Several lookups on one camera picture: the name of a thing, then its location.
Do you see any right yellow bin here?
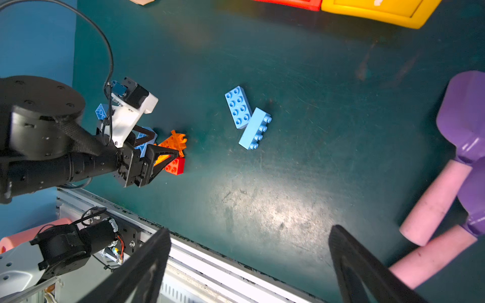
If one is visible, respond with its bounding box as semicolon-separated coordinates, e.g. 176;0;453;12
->
322;0;441;29

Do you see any small red lego brick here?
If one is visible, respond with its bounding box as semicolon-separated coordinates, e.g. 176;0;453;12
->
165;157;186;175

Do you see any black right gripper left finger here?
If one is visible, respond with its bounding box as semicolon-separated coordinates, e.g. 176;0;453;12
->
80;228;171;302

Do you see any red middle bin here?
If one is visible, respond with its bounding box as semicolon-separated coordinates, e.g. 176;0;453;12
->
255;0;322;11

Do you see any aluminium front rail base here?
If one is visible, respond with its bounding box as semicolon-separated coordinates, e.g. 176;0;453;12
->
57;189;320;302

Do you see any light blue lego brick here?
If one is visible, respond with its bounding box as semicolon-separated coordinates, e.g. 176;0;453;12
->
225;86;252;130

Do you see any pink watering can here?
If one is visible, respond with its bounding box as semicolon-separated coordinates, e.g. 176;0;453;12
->
0;218;72;254

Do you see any long orange lego piece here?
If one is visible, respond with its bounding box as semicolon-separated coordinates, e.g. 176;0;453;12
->
158;130;187;157

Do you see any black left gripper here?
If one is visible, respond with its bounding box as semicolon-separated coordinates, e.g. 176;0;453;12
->
114;126;179;188

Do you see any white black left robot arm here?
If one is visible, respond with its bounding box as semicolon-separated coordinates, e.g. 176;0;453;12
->
1;76;179;302

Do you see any peach flower pot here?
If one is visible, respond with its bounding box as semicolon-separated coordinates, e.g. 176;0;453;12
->
130;0;155;6

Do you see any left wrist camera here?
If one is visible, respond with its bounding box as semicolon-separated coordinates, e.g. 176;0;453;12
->
101;77;159;148

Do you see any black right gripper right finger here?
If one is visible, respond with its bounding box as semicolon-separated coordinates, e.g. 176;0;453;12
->
328;225;426;302

